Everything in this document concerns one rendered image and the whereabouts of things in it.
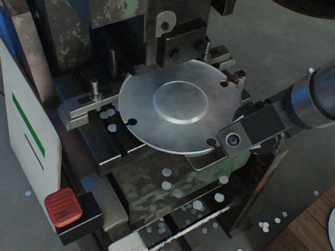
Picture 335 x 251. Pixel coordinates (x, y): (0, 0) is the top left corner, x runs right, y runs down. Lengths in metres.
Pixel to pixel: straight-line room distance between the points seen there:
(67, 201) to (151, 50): 0.34
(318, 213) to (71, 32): 0.94
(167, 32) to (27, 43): 0.45
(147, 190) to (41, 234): 0.77
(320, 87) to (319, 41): 2.03
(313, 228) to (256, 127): 0.76
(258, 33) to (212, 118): 1.62
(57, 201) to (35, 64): 0.45
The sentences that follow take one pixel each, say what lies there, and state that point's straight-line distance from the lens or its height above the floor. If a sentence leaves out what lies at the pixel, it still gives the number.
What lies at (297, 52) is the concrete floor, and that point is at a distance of 2.34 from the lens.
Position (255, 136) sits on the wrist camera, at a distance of 0.53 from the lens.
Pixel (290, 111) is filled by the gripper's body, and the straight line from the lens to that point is 0.51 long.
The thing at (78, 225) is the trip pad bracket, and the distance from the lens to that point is 0.76.
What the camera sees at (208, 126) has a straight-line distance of 0.80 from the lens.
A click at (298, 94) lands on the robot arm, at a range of 0.50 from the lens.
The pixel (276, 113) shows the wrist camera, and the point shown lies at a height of 1.02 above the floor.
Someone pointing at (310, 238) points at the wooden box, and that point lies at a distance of 1.24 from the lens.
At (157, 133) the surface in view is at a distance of 0.77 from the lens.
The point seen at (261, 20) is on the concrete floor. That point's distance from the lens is 2.51.
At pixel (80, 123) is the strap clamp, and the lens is 0.88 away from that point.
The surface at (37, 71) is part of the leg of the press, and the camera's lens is 1.06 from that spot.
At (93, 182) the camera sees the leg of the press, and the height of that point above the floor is 0.64.
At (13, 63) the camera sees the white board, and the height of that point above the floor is 0.57.
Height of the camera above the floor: 1.41
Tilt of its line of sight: 53 degrees down
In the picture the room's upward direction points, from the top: 7 degrees clockwise
